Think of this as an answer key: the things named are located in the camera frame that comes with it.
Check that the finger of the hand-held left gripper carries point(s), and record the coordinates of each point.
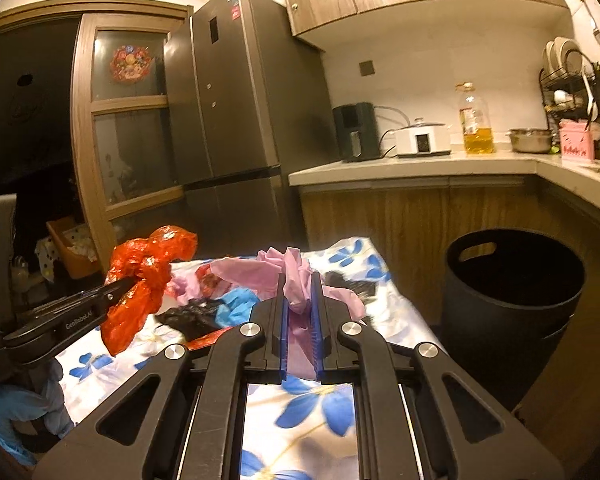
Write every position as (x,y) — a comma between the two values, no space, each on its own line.
(112,287)
(80,322)

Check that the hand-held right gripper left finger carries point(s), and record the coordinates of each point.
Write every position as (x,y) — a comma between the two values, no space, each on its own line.
(282,332)

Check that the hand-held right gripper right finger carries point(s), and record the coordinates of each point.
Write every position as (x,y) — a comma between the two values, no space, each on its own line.
(320,332)

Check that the red plastic bag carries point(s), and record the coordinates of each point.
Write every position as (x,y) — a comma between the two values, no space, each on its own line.
(150,255)

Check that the blue rubber glove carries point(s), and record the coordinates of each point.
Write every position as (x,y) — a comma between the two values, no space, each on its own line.
(240,306)

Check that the black trash bin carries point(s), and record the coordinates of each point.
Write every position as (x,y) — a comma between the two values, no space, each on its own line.
(505,340)

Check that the person's left hand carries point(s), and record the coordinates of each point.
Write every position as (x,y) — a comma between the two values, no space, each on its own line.
(20,410)

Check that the cardboard box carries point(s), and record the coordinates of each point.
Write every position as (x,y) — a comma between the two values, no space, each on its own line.
(62,240)

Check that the floral tablecloth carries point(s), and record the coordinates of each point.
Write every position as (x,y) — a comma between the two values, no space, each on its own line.
(305,405)

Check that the wooden glass-panel door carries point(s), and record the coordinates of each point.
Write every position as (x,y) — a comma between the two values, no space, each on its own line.
(82,160)

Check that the black air fryer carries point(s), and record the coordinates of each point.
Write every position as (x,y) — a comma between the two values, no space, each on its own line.
(356,132)

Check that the white slow cooker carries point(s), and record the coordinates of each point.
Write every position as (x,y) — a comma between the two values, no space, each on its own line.
(422,142)

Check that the grey refrigerator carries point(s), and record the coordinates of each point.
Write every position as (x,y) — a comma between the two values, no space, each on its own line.
(240,110)

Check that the round red door decoration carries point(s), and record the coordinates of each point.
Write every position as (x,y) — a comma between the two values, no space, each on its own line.
(131,63)

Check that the cooking oil bottle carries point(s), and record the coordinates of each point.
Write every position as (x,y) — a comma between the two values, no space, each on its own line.
(477,130)

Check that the stainless steel bowl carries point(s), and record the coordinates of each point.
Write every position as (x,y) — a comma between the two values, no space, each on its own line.
(531,141)

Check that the pink plastic basket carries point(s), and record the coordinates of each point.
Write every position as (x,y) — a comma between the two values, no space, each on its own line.
(577,145)

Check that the white bowl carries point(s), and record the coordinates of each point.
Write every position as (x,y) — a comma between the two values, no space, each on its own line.
(562,97)

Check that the white plate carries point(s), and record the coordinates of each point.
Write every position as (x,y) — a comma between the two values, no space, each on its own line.
(570,52)
(550,57)

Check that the white ladle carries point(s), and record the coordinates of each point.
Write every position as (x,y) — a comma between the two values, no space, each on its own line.
(590,95)

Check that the dark wall socket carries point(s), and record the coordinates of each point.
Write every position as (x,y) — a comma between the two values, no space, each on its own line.
(365,68)

